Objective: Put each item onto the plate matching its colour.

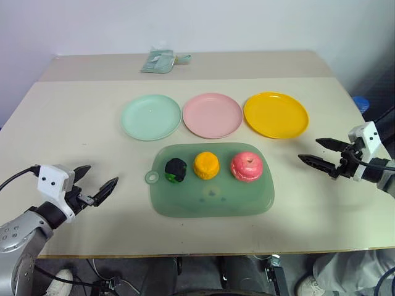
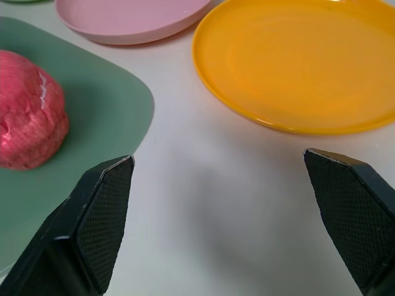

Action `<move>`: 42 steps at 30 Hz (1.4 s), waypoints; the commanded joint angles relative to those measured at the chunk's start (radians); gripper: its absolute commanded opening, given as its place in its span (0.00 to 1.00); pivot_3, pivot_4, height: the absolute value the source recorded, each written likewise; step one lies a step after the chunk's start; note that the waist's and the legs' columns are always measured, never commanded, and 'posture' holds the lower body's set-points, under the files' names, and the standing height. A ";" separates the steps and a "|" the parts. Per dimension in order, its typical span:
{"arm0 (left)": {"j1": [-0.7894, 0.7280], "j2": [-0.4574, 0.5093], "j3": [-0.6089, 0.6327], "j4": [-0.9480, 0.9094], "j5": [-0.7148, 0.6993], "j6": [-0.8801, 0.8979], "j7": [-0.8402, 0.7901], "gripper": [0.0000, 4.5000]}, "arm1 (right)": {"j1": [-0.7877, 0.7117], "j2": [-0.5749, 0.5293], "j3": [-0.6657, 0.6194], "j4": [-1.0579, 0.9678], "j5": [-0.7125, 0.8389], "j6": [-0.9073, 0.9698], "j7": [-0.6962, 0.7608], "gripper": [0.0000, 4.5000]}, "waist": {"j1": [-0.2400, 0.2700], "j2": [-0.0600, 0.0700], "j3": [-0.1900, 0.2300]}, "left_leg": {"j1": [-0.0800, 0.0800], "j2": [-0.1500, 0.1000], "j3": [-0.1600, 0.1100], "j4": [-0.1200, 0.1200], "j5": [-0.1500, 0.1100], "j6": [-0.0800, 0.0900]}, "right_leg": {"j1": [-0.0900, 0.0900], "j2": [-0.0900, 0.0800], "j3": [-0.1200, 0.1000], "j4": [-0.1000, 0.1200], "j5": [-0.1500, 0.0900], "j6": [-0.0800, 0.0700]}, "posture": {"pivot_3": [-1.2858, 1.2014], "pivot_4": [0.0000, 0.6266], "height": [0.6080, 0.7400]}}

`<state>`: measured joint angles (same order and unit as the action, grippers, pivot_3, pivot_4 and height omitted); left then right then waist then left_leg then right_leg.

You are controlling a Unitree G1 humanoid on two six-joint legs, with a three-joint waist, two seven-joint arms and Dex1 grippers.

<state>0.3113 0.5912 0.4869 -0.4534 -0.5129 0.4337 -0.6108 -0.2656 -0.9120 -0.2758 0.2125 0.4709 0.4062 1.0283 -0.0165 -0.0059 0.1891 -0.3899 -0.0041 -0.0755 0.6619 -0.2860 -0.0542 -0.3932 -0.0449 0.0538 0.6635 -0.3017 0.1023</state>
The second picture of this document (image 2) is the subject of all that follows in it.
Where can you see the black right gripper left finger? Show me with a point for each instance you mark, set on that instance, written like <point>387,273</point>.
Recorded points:
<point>92,228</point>

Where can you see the yellow round plate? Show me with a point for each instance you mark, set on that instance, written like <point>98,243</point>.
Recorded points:
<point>296,64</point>

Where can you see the pink round plate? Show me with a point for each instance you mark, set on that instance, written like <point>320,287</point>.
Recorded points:
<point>129,18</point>

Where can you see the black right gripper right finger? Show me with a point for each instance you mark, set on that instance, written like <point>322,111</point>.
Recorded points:
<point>355,222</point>

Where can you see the red wrapped meat lump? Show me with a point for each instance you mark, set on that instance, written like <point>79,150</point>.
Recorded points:
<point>27,114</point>

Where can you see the green square tray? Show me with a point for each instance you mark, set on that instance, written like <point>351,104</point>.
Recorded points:
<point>102,117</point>

